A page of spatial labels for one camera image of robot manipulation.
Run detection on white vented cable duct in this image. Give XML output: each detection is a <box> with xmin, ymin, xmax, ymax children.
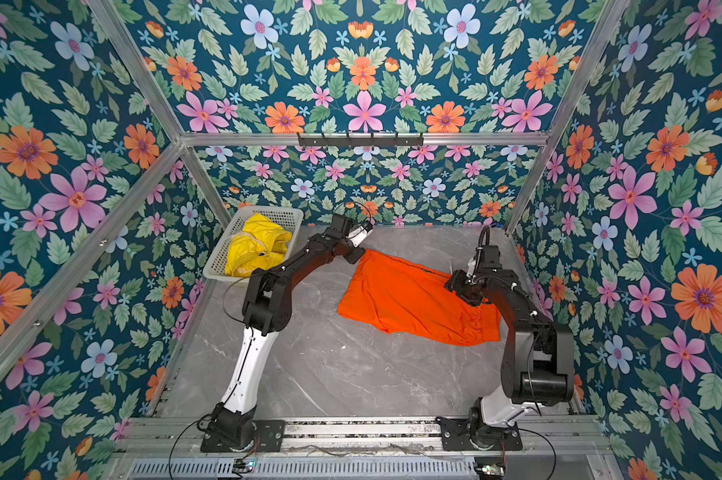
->
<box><xmin>127</xmin><ymin>457</ymin><xmax>478</xmax><ymax>479</ymax></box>

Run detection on aluminium frame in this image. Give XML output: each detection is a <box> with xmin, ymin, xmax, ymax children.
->
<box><xmin>0</xmin><ymin>1</ymin><xmax>630</xmax><ymax>385</ymax></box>

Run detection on yellow shorts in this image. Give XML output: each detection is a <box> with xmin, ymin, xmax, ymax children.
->
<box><xmin>224</xmin><ymin>214</ymin><xmax>293</xmax><ymax>278</ymax></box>

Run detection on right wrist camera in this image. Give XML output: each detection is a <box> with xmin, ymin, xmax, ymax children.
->
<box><xmin>467</xmin><ymin>226</ymin><xmax>503</xmax><ymax>283</ymax></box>

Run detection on aluminium mounting rail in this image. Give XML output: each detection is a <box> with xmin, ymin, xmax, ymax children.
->
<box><xmin>120</xmin><ymin>416</ymin><xmax>614</xmax><ymax>457</ymax></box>

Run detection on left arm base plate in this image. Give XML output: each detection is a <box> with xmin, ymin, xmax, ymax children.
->
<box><xmin>200</xmin><ymin>420</ymin><xmax>286</xmax><ymax>453</ymax></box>

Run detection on orange shorts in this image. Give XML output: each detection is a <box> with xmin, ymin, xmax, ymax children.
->
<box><xmin>338</xmin><ymin>250</ymin><xmax>501</xmax><ymax>347</ymax></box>

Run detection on black hook rail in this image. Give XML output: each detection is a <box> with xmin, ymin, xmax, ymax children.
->
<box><xmin>297</xmin><ymin>133</ymin><xmax>425</xmax><ymax>148</ymax></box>

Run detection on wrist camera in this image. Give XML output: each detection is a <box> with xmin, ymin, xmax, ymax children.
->
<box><xmin>467</xmin><ymin>226</ymin><xmax>503</xmax><ymax>283</ymax></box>
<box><xmin>346</xmin><ymin>220</ymin><xmax>374</xmax><ymax>247</ymax></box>

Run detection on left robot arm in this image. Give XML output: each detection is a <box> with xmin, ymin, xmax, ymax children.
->
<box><xmin>199</xmin><ymin>214</ymin><xmax>374</xmax><ymax>453</ymax></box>

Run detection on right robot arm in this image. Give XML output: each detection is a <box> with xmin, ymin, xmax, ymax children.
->
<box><xmin>446</xmin><ymin>268</ymin><xmax>575</xmax><ymax>450</ymax></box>

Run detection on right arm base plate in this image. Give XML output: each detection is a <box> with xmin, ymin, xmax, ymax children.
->
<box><xmin>436</xmin><ymin>416</ymin><xmax>523</xmax><ymax>452</ymax></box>

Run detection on white plastic basket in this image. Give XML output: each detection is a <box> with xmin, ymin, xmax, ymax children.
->
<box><xmin>203</xmin><ymin>206</ymin><xmax>304</xmax><ymax>283</ymax></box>

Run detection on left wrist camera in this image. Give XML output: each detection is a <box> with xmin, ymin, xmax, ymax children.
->
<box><xmin>346</xmin><ymin>220</ymin><xmax>374</xmax><ymax>247</ymax></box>

